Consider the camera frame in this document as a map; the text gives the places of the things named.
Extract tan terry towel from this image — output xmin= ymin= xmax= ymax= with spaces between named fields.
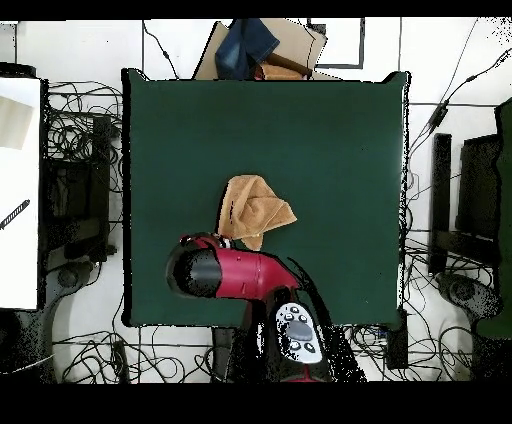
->
xmin=217 ymin=174 xmax=298 ymax=252

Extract dark flat object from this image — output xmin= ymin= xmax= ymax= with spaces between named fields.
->
xmin=0 ymin=61 xmax=38 ymax=80

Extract dark green table cloth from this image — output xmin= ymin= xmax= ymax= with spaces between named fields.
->
xmin=121 ymin=67 xmax=412 ymax=329

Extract black power strip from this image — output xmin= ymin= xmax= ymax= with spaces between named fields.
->
xmin=384 ymin=309 xmax=410 ymax=371
xmin=111 ymin=338 xmax=131 ymax=384

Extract white desk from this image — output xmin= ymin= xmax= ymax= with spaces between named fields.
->
xmin=0 ymin=76 xmax=44 ymax=312

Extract tan folded cloth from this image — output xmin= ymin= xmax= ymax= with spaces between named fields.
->
xmin=254 ymin=62 xmax=306 ymax=82

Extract dark brown folded cloth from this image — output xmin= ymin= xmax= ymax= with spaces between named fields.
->
xmin=261 ymin=51 xmax=314 ymax=79

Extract blue denim jeans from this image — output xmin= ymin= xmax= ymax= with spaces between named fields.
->
xmin=214 ymin=17 xmax=281 ymax=81

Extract beige box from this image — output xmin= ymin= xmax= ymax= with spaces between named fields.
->
xmin=0 ymin=94 xmax=35 ymax=152

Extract brown cardboard box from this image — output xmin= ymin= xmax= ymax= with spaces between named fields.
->
xmin=192 ymin=17 xmax=342 ymax=82

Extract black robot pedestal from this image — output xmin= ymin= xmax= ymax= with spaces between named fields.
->
xmin=210 ymin=326 xmax=241 ymax=383

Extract tangled black cables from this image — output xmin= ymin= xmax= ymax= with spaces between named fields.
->
xmin=43 ymin=79 xmax=124 ymax=193
xmin=51 ymin=325 xmax=215 ymax=384
xmin=343 ymin=323 xmax=473 ymax=383

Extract black ridged strap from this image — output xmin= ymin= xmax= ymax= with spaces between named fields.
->
xmin=0 ymin=198 xmax=32 ymax=232

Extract thin black cable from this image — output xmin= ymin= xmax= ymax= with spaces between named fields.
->
xmin=142 ymin=19 xmax=180 ymax=80

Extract grey square frame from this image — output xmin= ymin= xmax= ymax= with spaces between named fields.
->
xmin=306 ymin=17 xmax=366 ymax=70

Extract black cable with adapter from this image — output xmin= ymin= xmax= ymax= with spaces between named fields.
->
xmin=407 ymin=47 xmax=512 ymax=155

